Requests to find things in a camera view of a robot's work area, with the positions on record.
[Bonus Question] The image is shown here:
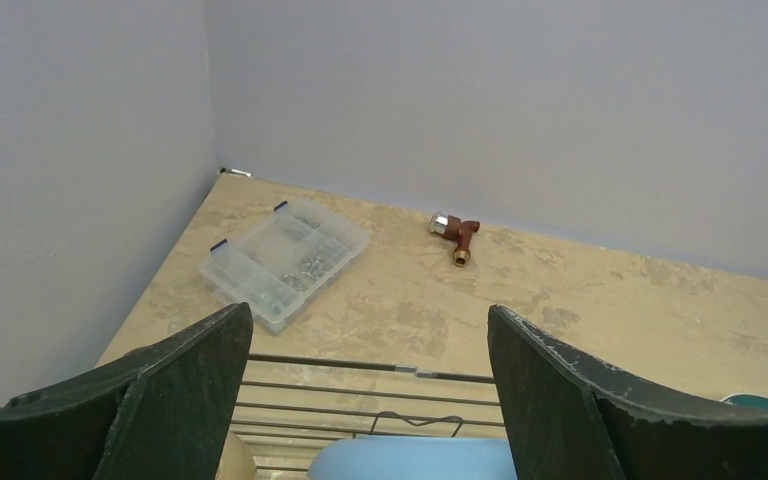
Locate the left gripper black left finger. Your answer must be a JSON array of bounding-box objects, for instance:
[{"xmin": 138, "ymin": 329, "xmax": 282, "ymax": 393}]
[{"xmin": 0, "ymin": 303, "xmax": 253, "ymax": 479}]

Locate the white bowl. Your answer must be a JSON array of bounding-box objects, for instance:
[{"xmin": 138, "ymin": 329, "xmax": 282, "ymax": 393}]
[{"xmin": 215, "ymin": 432, "xmax": 257, "ymax": 480}]

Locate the brown metal fitting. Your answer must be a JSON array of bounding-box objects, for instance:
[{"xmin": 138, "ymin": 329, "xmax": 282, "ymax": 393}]
[{"xmin": 428, "ymin": 212, "xmax": 481, "ymax": 267}]

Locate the light blue plate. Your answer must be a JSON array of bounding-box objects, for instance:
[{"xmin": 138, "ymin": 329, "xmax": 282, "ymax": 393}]
[{"xmin": 307, "ymin": 436, "xmax": 517, "ymax": 479}]

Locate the black wire dish rack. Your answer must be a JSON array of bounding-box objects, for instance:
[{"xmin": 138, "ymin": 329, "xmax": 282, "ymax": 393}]
[{"xmin": 230, "ymin": 354, "xmax": 505, "ymax": 479}]

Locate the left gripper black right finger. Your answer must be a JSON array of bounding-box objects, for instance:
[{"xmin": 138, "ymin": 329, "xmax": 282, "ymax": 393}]
[{"xmin": 487, "ymin": 305, "xmax": 768, "ymax": 479}]

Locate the green rim white plate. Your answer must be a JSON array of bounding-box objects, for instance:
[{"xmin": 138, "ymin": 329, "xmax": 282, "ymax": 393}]
[{"xmin": 721, "ymin": 393, "xmax": 768, "ymax": 410}]

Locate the clear plastic organizer box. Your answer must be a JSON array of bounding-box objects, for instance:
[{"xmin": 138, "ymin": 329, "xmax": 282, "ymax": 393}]
[{"xmin": 199, "ymin": 196, "xmax": 369, "ymax": 335}]

